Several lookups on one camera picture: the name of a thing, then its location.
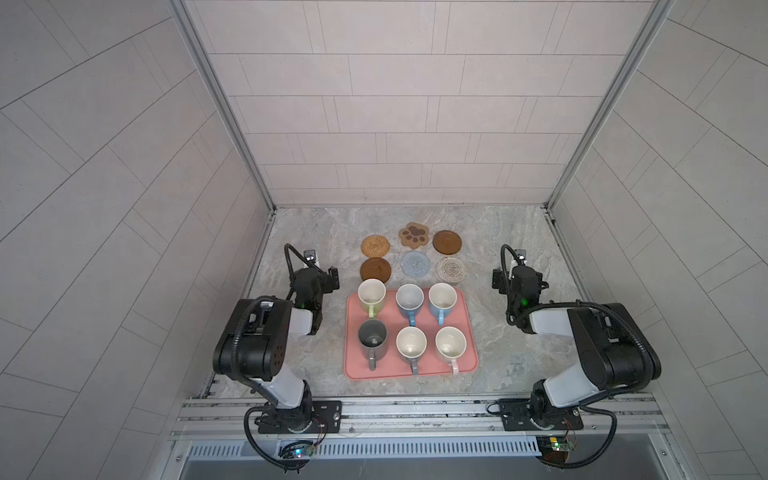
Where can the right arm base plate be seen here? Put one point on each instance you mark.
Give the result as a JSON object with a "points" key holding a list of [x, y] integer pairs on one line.
{"points": [[525, 415]]}

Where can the right green circuit board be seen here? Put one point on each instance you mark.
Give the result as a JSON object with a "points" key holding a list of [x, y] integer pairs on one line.
{"points": [[555, 449]]}

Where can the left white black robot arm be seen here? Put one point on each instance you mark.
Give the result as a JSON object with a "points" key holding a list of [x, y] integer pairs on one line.
{"points": [[253, 345]]}

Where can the dark grey mug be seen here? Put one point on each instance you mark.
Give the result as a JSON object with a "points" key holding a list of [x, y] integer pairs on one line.
{"points": [[373, 338]]}

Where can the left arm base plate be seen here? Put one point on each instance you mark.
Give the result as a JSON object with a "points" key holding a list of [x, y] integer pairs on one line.
{"points": [[323, 416]]}

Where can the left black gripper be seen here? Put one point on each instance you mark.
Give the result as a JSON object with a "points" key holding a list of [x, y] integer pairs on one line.
{"points": [[327, 279]]}

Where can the woven rattan coaster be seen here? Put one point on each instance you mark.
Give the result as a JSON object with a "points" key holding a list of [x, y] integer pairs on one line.
{"points": [[375, 246]]}

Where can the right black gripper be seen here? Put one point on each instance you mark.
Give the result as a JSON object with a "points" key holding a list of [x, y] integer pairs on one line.
{"points": [[501, 280]]}

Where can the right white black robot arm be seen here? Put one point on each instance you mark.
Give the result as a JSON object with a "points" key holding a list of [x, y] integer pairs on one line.
{"points": [[614, 357]]}

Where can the green mug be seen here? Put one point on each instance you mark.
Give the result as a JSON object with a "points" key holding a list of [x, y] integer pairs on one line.
{"points": [[372, 295]]}

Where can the blue woven round coaster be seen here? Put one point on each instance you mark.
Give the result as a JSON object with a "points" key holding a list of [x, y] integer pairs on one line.
{"points": [[415, 264]]}

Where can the pink silicone tray mat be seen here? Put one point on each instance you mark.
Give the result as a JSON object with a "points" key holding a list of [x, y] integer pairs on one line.
{"points": [[393, 365]]}

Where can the white vent grille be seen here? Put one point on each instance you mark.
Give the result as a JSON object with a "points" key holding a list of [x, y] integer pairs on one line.
{"points": [[384, 448]]}

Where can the brown wooden coaster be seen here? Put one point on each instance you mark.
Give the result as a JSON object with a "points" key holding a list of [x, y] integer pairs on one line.
{"points": [[447, 242], [376, 268]]}

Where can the left green circuit board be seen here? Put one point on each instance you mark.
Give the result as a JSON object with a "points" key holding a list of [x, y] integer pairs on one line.
{"points": [[301, 450]]}

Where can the blue floral mug middle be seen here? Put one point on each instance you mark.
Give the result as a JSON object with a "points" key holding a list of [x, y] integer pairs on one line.
{"points": [[409, 299]]}

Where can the green circuit board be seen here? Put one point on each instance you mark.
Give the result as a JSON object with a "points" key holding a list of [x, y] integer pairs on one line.
{"points": [[555, 449], [301, 450]]}

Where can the cork paw print coaster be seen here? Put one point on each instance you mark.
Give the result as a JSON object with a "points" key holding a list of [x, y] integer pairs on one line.
{"points": [[414, 235]]}

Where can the light blue mug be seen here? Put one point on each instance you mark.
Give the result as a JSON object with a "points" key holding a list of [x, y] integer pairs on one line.
{"points": [[442, 299]]}

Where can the aluminium mounting rail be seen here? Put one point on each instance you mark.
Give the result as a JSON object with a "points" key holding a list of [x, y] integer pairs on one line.
{"points": [[384, 416]]}

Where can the multicolour woven round coaster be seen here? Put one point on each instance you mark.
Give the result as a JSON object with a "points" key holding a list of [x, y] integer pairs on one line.
{"points": [[452, 270]]}

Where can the pink handled white mug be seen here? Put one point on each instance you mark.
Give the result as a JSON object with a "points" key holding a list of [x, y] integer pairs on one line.
{"points": [[451, 345]]}

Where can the grey handled white mug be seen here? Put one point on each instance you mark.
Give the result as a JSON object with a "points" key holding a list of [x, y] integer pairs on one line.
{"points": [[411, 343]]}

